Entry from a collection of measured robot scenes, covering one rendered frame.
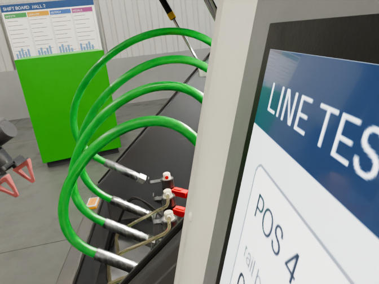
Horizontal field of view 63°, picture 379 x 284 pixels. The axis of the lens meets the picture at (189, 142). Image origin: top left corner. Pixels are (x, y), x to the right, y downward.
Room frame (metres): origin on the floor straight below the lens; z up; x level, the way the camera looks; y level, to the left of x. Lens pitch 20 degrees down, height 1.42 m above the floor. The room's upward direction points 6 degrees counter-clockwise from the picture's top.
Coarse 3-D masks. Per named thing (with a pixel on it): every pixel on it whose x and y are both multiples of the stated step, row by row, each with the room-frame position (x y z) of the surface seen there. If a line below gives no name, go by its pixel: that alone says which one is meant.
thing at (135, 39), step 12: (144, 36) 0.63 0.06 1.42; (156, 36) 0.63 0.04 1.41; (192, 36) 0.63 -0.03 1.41; (204, 36) 0.63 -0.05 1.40; (120, 48) 0.62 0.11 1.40; (108, 60) 0.63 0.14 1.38; (96, 72) 0.62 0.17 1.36; (84, 84) 0.62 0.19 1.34; (72, 108) 0.62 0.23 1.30; (72, 120) 0.62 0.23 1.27; (72, 132) 0.62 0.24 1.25; (96, 156) 0.62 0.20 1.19
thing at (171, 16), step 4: (160, 0) 0.95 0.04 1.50; (164, 0) 0.95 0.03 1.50; (164, 4) 0.95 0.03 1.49; (168, 4) 0.95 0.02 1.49; (164, 8) 0.95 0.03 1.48; (168, 8) 0.95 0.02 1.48; (168, 12) 0.95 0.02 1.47; (172, 12) 0.95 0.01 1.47; (168, 16) 0.95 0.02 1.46; (172, 16) 0.94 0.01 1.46; (176, 24) 0.95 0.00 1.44; (184, 36) 0.95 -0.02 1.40; (184, 40) 0.95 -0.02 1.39; (188, 44) 0.95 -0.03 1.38; (192, 52) 0.95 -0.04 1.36; (196, 56) 0.95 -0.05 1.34; (200, 72) 0.95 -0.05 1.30; (204, 72) 0.95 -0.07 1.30; (200, 76) 0.95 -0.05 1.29; (204, 76) 0.95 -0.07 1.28
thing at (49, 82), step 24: (24, 72) 3.54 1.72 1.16; (48, 72) 3.62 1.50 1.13; (72, 72) 3.70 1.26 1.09; (24, 96) 3.52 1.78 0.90; (48, 96) 3.60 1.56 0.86; (72, 96) 3.68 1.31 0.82; (96, 96) 3.76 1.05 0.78; (48, 120) 3.58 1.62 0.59; (48, 144) 3.56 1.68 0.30; (72, 144) 3.64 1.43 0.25; (120, 144) 3.82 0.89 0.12
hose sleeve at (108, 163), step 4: (108, 160) 0.62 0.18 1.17; (104, 164) 0.62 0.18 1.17; (108, 164) 0.62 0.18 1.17; (112, 164) 0.62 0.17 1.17; (116, 164) 0.62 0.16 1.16; (112, 168) 0.62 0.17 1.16; (116, 168) 0.62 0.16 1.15; (120, 168) 0.62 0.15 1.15; (124, 168) 0.62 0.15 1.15; (128, 168) 0.63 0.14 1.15; (120, 172) 0.62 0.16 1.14; (124, 172) 0.62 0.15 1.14; (128, 172) 0.62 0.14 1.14; (132, 172) 0.62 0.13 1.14; (136, 172) 0.63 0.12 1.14; (128, 176) 0.62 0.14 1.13; (132, 176) 0.62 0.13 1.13; (136, 176) 0.62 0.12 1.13
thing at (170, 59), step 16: (144, 64) 0.55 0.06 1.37; (160, 64) 0.55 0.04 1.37; (192, 64) 0.55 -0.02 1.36; (128, 80) 0.55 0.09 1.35; (96, 112) 0.54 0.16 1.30; (80, 128) 0.54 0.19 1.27; (80, 176) 0.54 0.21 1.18; (96, 192) 0.54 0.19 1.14; (128, 208) 0.54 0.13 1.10; (144, 208) 0.55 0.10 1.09
